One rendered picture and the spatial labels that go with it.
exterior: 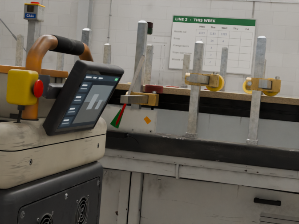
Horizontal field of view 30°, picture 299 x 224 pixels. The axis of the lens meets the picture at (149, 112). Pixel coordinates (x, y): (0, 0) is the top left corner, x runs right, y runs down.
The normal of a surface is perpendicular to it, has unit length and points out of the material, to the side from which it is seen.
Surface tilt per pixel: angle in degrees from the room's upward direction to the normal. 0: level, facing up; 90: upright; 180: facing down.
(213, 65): 90
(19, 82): 90
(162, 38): 90
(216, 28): 90
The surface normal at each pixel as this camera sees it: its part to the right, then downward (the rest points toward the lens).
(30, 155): 0.96, 0.09
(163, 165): -0.27, 0.03
